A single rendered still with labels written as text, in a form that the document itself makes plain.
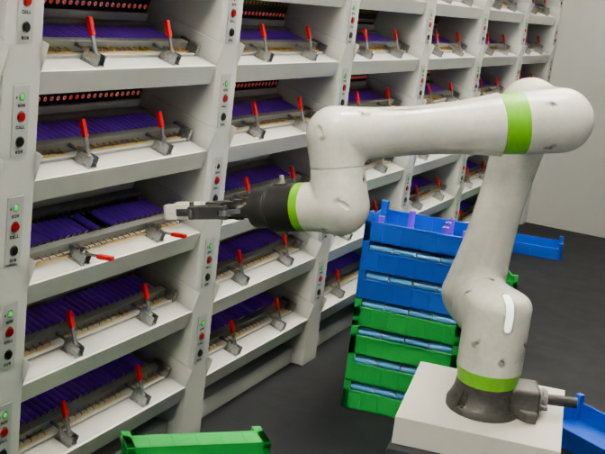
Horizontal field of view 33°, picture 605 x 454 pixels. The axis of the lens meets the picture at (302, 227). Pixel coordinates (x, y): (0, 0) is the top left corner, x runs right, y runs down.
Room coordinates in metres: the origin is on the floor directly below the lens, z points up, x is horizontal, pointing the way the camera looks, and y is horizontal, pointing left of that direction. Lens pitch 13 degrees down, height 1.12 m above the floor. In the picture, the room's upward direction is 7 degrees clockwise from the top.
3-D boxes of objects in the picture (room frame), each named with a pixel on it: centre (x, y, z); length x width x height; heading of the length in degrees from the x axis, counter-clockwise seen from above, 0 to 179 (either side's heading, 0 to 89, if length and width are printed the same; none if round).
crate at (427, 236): (2.75, -0.34, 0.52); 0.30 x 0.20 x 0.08; 74
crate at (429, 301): (2.75, -0.34, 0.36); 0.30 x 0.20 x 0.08; 74
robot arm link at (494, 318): (1.97, -0.40, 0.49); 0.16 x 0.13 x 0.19; 9
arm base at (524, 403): (1.95, -0.46, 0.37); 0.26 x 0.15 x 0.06; 87
